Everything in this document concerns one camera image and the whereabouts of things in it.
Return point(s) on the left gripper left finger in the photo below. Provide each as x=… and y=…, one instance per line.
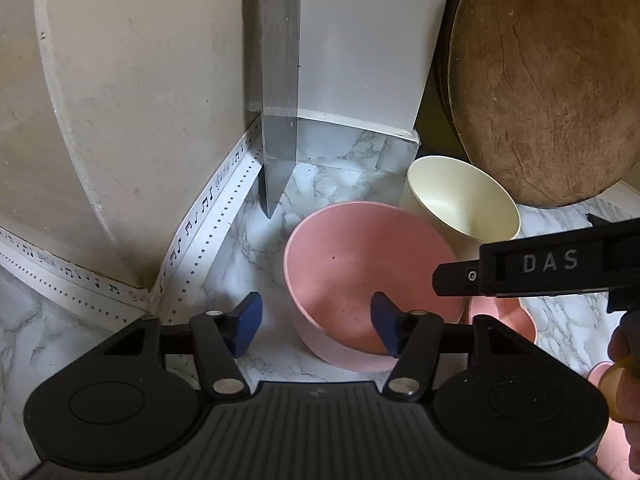
x=219, y=339

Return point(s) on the music-note edge trim strip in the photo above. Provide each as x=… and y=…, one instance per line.
x=171, y=271

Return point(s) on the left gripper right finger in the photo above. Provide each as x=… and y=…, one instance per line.
x=412, y=338

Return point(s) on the pink round bowl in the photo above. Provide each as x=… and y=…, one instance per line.
x=338, y=257

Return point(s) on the pink bear-shaped plate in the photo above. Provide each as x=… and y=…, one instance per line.
x=613, y=451

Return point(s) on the small pink heart dish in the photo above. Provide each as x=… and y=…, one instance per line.
x=508, y=311

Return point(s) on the cream round bowl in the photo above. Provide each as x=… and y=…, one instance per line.
x=465, y=205

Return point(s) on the person's right hand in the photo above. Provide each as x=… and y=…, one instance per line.
x=618, y=384

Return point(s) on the cleaver with wooden handle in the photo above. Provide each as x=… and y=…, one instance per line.
x=279, y=36

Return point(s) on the round wooden cutting board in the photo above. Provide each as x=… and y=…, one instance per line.
x=543, y=95

